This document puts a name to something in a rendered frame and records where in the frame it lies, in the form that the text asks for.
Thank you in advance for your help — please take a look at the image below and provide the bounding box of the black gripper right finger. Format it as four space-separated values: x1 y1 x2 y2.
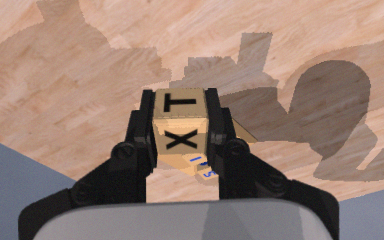
205 88 339 240

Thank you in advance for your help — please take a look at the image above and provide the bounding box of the tan flat mat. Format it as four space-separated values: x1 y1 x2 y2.
157 117 258 176

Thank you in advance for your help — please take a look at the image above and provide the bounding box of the tan letter block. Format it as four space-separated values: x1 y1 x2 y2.
182 152 207 166
152 87 209 155
197 161 218 180

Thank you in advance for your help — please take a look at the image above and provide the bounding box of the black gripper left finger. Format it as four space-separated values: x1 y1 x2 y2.
18 90 158 240

